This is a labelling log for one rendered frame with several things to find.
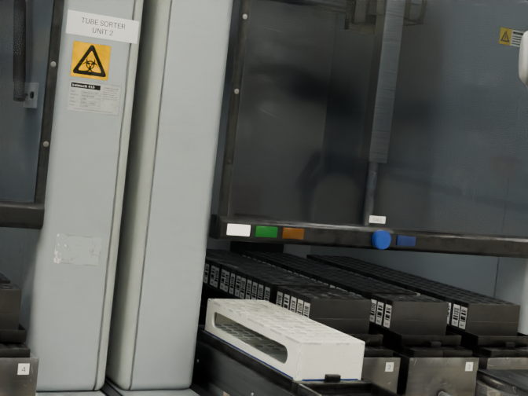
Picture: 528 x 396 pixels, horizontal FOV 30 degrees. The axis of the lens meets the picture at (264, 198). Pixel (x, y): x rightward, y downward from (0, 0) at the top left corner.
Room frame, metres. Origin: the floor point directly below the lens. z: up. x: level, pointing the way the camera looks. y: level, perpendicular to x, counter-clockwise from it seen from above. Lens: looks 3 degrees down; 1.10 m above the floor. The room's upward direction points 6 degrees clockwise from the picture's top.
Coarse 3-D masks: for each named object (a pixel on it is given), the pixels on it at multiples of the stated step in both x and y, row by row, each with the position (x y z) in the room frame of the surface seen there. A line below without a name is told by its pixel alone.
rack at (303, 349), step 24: (216, 312) 1.48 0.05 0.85; (240, 312) 1.40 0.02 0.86; (264, 312) 1.42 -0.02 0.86; (288, 312) 1.45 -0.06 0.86; (240, 336) 1.42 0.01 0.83; (264, 336) 1.43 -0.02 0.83; (288, 336) 1.25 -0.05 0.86; (312, 336) 1.28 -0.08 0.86; (336, 336) 1.29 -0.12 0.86; (264, 360) 1.30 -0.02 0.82; (288, 360) 1.24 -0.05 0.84; (312, 360) 1.23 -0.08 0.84; (336, 360) 1.25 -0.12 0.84; (360, 360) 1.27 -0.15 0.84
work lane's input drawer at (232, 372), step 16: (208, 336) 1.45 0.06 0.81; (208, 352) 1.42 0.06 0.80; (224, 352) 1.40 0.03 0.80; (240, 352) 1.35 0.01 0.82; (208, 368) 1.41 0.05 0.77; (224, 368) 1.37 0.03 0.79; (240, 368) 1.32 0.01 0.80; (256, 368) 1.30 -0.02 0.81; (272, 368) 1.27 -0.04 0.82; (224, 384) 1.36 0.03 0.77; (240, 384) 1.32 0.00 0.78; (256, 384) 1.28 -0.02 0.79; (272, 384) 1.24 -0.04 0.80; (288, 384) 1.22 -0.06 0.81; (304, 384) 1.21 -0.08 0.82; (320, 384) 1.22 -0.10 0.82; (336, 384) 1.23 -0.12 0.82; (352, 384) 1.24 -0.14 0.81; (368, 384) 1.25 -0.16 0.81
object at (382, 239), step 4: (376, 232) 1.53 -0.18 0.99; (380, 232) 1.52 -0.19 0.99; (384, 232) 1.52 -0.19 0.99; (372, 236) 1.52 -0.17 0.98; (376, 236) 1.52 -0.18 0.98; (380, 236) 1.52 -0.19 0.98; (384, 236) 1.52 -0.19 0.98; (388, 236) 1.53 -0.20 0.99; (372, 240) 1.52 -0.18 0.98; (376, 240) 1.52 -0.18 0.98; (380, 240) 1.52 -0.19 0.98; (384, 240) 1.52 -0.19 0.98; (388, 240) 1.53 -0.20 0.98; (376, 244) 1.52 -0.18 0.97; (380, 244) 1.52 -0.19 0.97; (384, 244) 1.53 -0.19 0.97; (388, 244) 1.53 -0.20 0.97; (380, 248) 1.52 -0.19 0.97; (384, 248) 1.53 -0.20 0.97
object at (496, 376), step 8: (480, 376) 1.39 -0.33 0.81; (488, 376) 1.38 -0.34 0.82; (496, 376) 1.36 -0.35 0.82; (504, 376) 1.37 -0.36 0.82; (512, 376) 1.37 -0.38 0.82; (520, 376) 1.38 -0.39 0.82; (480, 384) 1.39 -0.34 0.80; (488, 384) 1.37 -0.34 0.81; (496, 384) 1.36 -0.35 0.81; (504, 384) 1.34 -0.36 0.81; (512, 384) 1.33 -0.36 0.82; (520, 384) 1.33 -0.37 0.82; (480, 392) 1.39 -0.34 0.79; (488, 392) 1.38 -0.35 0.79; (496, 392) 1.39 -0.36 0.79; (504, 392) 1.34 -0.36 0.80; (512, 392) 1.33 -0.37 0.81; (520, 392) 1.31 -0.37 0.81
